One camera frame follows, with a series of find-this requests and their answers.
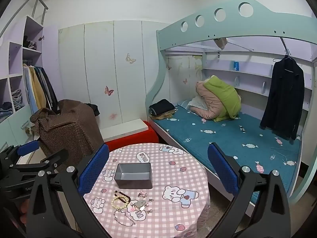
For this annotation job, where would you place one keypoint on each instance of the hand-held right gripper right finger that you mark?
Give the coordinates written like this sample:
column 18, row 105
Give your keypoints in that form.
column 223, row 168

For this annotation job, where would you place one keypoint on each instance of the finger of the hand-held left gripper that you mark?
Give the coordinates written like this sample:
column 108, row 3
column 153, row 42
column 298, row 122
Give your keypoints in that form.
column 28, row 147
column 57, row 158

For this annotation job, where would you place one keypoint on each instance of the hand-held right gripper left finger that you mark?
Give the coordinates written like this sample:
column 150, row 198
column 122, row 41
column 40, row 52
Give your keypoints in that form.
column 94, row 168

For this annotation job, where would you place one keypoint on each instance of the grey metal tin box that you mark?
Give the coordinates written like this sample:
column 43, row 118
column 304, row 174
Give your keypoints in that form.
column 133, row 179

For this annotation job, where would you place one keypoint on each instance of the pale green jade pendant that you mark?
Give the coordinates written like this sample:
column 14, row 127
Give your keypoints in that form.
column 140, row 203

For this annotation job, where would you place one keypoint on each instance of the small gold ornament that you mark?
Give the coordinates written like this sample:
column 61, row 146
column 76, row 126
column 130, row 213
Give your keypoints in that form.
column 28, row 131

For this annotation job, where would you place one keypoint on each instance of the brown dotted cloth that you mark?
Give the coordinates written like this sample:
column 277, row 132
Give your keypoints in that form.
column 69, row 131

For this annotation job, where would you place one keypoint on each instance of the blue candy print bed sheet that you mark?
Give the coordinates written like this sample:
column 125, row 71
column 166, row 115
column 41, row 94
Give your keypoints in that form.
column 223, row 133

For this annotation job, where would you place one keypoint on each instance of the folded jeans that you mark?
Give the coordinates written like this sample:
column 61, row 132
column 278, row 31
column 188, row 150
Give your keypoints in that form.
column 17, row 99

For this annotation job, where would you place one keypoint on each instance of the pink checked bear tablecloth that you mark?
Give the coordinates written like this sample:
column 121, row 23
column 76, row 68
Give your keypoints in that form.
column 173, row 173

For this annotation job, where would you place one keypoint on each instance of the red stool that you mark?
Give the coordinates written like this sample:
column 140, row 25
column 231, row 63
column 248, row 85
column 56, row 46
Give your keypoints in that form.
column 133, row 137

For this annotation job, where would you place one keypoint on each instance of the white board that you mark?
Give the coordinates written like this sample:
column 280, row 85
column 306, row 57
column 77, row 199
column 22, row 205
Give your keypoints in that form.
column 123, row 127

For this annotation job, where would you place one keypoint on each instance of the faded pink butterfly sticker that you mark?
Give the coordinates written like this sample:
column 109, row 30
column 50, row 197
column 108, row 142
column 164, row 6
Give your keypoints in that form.
column 113, row 116

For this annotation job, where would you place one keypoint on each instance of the black garment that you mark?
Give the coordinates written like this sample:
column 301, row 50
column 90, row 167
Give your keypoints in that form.
column 94, row 109

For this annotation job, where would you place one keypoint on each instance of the row of hanging clothes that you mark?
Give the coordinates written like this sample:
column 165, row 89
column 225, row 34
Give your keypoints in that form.
column 37, row 86

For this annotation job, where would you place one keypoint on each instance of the pink quilt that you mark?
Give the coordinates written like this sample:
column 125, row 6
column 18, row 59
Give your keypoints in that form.
column 210, row 104

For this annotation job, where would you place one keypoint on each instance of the white pillow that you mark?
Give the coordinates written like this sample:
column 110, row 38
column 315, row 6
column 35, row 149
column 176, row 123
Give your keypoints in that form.
column 197, row 103

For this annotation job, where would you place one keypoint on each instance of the green blanket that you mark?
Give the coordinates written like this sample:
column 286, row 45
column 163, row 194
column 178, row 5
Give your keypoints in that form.
column 225, row 94

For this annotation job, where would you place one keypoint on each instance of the tan folded clothes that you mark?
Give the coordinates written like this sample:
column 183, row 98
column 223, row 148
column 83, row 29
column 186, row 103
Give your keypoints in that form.
column 168, row 115

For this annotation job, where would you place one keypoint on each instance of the open shelf unit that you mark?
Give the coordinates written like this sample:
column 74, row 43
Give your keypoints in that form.
column 14, row 62

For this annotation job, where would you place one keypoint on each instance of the black folded clothes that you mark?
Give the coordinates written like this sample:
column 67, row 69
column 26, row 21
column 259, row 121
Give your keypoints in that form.
column 162, row 106

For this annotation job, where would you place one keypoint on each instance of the black hanging coat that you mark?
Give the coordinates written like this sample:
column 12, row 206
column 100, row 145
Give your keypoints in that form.
column 284, row 96

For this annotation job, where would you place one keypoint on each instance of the white wardrobe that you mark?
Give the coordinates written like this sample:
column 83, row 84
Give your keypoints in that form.
column 99, row 67

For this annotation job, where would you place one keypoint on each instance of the dark folded clothes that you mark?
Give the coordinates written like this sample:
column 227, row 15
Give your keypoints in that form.
column 31, row 44

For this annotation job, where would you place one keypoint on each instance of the small blue box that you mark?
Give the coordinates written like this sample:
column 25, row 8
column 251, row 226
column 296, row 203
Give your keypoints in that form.
column 235, row 65

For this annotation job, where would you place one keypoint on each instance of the beige butterfly sticker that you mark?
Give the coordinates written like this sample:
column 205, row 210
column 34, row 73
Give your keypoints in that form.
column 130, row 59

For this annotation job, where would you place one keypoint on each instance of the beige hanging bag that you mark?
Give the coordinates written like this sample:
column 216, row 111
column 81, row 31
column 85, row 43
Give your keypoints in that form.
column 220, row 43

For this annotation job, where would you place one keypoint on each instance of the clothes hanger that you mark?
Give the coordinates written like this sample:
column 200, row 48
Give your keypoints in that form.
column 287, row 57

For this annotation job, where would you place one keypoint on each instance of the grey metal railing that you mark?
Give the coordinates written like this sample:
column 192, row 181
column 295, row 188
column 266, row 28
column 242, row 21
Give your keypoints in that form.
column 34, row 7

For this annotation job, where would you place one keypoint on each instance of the white wall shelf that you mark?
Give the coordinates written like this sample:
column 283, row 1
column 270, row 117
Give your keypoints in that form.
column 250, row 89

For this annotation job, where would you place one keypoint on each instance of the teal bunk bed frame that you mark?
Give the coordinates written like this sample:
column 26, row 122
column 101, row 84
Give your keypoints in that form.
column 223, row 27

